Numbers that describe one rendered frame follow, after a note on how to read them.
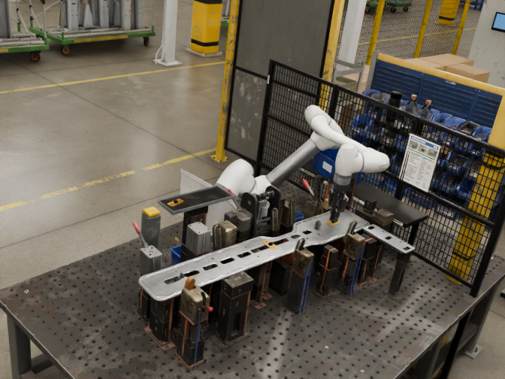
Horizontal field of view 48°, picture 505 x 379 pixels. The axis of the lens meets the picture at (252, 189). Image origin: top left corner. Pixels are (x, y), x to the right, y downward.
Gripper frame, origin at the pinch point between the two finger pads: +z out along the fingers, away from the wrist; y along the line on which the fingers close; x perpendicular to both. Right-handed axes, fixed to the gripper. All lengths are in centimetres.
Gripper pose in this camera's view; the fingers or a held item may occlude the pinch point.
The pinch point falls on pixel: (334, 215)
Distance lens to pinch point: 315.5
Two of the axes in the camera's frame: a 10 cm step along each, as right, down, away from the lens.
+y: -6.4, -4.1, 6.5
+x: -7.6, 2.1, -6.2
